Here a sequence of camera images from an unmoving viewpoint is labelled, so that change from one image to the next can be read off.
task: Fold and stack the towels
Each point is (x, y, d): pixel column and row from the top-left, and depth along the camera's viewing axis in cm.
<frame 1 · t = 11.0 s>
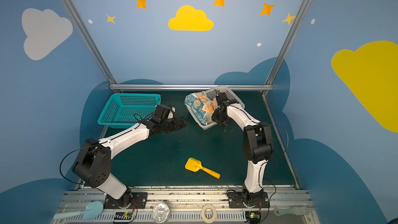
left hand: (183, 123, 88), fingers open
right hand: (216, 120, 96), fingers open
teal plastic basket: (125, 110, 113), on the table
grey plastic basket: (211, 93, 115), point 7 cm above the table
blue bunny towel: (196, 107, 106), point 7 cm above the table
orange patterned towel: (209, 106, 103), point 10 cm above the table
yellow toy shovel: (194, 165, 86), point 2 cm above the table

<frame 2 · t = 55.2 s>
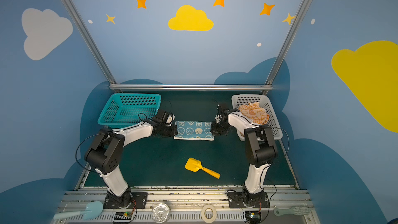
left hand: (177, 131, 95), fingers closed
right hand: (213, 131, 94), fingers closed
grey plastic basket: (238, 100, 111), point 7 cm above the table
blue bunny towel: (194, 130, 100), point 2 cm above the table
orange patterned towel: (253, 110, 107), point 6 cm above the table
the other named things where they were.

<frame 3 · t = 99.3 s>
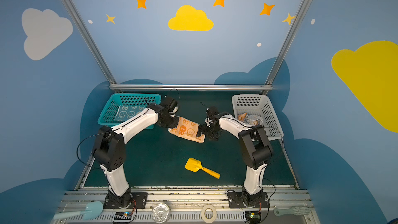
left hand: (173, 123, 92), fingers closed
right hand: (203, 135, 93), fingers open
blue bunny towel: (126, 111, 110), point 2 cm above the table
orange patterned towel: (188, 129, 100), point 3 cm above the table
the other named things where they were.

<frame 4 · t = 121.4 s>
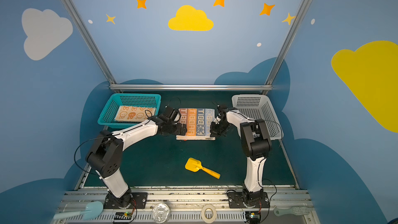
left hand: (179, 128, 93), fingers open
right hand: (211, 133, 96), fingers closed
orange patterned towel: (131, 113, 107), point 3 cm above the table
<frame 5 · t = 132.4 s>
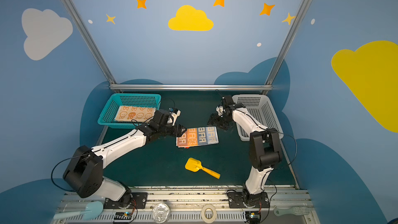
left hand: (182, 126, 86), fingers open
right hand: (212, 123, 91), fingers open
crumpled towel: (198, 137, 98), point 2 cm above the table
